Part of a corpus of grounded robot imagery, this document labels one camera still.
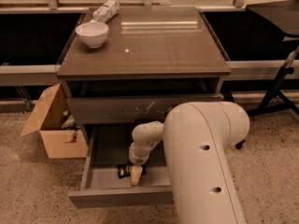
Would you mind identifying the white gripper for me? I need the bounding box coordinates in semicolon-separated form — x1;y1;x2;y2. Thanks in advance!
129;141;159;186

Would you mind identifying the black rxbar chocolate bar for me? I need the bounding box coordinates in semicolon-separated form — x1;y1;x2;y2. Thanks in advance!
117;163;146;179

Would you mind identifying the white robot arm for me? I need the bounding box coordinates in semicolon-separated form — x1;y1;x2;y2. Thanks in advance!
129;102;249;224

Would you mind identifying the open grey middle drawer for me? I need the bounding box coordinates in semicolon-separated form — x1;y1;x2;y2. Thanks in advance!
68;123;173;208

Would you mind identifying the closed grey top drawer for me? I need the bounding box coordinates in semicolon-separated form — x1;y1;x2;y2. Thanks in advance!
67;95;224;124

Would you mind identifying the grey drawer cabinet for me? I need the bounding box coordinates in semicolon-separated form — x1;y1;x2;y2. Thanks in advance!
56;6;232;209

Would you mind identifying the open cardboard box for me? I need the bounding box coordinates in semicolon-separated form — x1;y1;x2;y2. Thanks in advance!
21;84;88;159

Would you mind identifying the white ceramic bowl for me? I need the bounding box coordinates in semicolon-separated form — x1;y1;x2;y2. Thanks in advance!
76;21;108;49

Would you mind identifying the white blue snack package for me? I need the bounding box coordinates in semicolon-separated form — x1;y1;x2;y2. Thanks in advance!
93;0;120;23

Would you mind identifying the black stand with wheels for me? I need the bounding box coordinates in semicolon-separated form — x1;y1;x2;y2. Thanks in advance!
222;0;299;150

